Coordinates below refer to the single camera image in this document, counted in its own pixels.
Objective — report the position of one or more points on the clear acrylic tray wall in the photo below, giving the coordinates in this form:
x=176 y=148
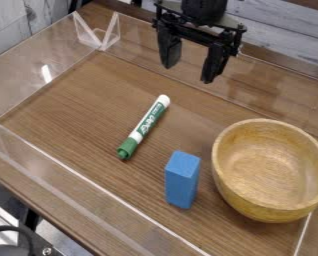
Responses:
x=77 y=86

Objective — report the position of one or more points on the blue rectangular block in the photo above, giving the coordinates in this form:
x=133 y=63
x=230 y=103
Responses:
x=181 y=179

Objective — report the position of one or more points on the green and white marker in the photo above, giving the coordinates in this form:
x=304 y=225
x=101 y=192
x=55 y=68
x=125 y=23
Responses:
x=127 y=147

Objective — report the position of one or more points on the black metal bracket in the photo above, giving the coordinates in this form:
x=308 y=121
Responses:
x=43 y=248

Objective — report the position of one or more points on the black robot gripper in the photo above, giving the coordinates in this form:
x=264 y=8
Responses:
x=198 y=21

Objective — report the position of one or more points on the brown wooden bowl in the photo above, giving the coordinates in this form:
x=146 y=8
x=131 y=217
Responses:
x=265 y=169

